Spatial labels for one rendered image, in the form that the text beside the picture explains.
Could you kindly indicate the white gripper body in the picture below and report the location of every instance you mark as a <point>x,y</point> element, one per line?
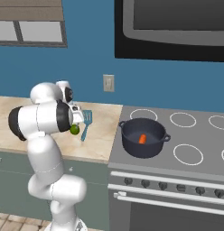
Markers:
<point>79,116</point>

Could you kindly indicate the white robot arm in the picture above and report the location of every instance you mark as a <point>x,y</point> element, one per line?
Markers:
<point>41,156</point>

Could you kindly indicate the blue spatula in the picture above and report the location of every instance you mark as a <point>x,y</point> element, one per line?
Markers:
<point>87,118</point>

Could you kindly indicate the green lime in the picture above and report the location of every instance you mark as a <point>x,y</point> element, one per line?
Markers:
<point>75,130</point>

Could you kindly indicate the dark grey pot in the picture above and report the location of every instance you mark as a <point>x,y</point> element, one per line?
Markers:
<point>130,144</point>

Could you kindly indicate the orange carrot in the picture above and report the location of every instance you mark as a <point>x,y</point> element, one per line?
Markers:
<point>142,139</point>

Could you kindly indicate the grey-green drawer front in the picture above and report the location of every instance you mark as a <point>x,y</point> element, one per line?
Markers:
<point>11,164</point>
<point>89,173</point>

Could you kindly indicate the dark oven knob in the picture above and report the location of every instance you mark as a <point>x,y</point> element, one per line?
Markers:
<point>145,183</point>
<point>163,185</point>
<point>219,193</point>
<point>200,190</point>
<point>181,188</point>
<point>128,181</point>

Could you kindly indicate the grey-green cupboard door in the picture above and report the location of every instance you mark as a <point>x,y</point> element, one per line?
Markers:
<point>14,192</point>

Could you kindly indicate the grey framed window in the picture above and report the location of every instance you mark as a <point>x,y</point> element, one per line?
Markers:
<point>32,24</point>

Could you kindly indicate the grey stove with hob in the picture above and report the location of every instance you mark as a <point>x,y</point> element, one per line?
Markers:
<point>192,141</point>

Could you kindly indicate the black microwave oven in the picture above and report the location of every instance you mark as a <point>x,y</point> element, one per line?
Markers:
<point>171,30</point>

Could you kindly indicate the grey oven door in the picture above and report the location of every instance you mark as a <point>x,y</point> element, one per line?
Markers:
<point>165,216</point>

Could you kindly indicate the beige wall switch plate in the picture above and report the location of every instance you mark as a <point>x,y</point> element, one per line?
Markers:
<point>108,83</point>

